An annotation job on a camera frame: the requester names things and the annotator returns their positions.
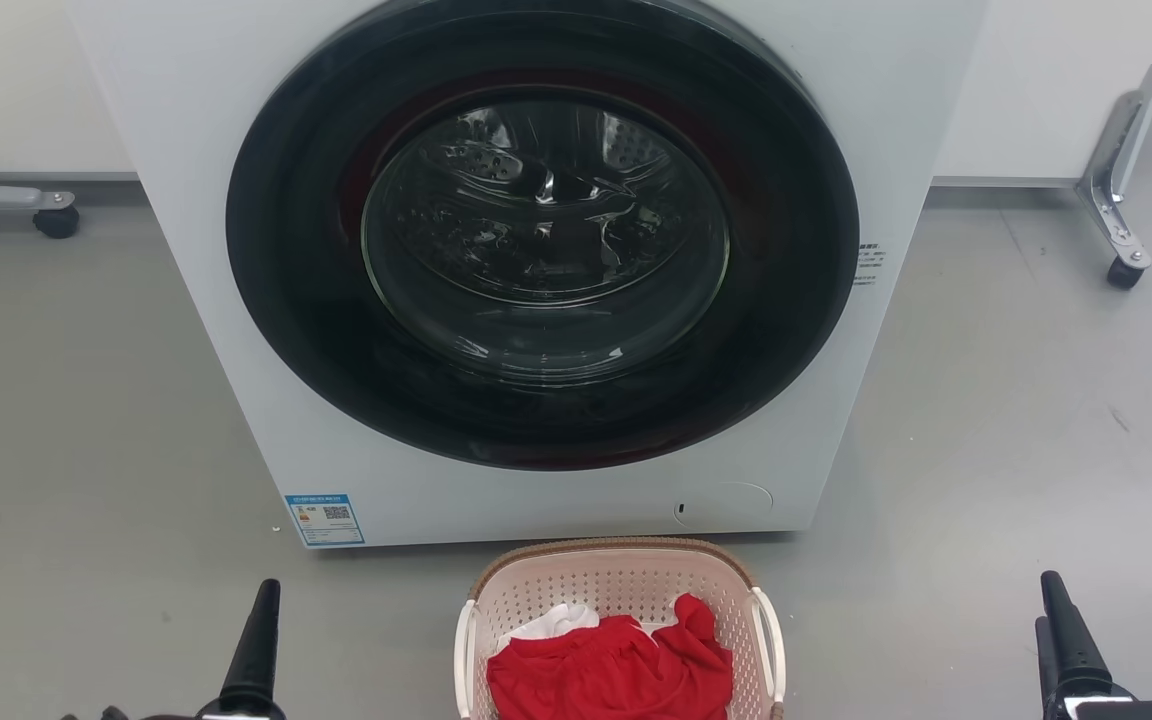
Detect blue energy label sticker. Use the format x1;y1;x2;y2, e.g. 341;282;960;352
284;493;366;548

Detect red garment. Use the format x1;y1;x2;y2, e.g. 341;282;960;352
486;593;735;720

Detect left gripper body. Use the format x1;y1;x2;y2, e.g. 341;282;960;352
198;700;287;720

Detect white garment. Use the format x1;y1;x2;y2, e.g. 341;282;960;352
496;602;682;651

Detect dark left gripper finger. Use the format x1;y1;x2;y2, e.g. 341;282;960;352
219;578;285;713

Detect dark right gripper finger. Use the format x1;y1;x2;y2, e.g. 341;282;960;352
1035;617;1067;720
1041;570;1114;696

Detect cream perforated laundry basket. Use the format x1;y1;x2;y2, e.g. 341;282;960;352
453;537;787;720

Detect round filter cover flap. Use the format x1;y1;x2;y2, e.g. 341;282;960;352
674;482;775;529

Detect white front-load washing machine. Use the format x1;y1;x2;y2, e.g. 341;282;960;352
66;0;987;549

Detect black round washer door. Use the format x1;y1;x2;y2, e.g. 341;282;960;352
225;0;860;472

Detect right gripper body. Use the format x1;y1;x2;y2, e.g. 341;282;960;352
1064;685;1152;720

